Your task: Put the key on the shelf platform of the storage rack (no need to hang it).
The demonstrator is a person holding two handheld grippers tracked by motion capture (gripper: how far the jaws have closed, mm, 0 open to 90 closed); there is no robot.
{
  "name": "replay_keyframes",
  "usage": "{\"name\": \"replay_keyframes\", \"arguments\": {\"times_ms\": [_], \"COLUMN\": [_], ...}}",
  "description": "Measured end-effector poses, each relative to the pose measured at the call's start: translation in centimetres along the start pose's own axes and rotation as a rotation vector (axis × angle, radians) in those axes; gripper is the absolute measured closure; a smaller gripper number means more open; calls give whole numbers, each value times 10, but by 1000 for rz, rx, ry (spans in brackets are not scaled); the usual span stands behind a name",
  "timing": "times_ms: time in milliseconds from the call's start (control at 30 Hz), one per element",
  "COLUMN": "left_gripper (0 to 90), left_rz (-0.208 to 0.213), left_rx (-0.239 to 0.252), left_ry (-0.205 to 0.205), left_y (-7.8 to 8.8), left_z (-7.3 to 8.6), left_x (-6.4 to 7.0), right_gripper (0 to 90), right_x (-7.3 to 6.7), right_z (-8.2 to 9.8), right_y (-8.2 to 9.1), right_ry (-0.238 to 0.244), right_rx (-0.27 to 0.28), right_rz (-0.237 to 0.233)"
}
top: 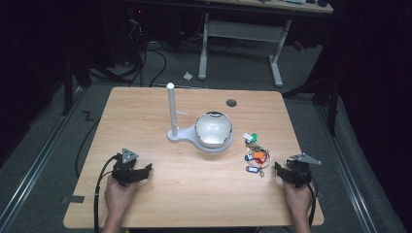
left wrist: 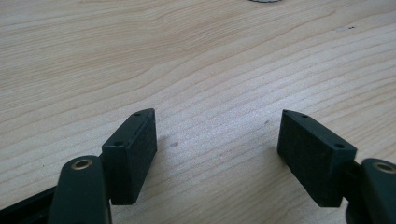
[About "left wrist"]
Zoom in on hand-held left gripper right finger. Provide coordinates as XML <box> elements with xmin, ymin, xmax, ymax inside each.
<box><xmin>276</xmin><ymin>108</ymin><xmax>359</xmax><ymax>208</ymax></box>

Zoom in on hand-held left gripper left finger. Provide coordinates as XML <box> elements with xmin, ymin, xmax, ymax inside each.
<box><xmin>101</xmin><ymin>107</ymin><xmax>159</xmax><ymax>206</ymax></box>

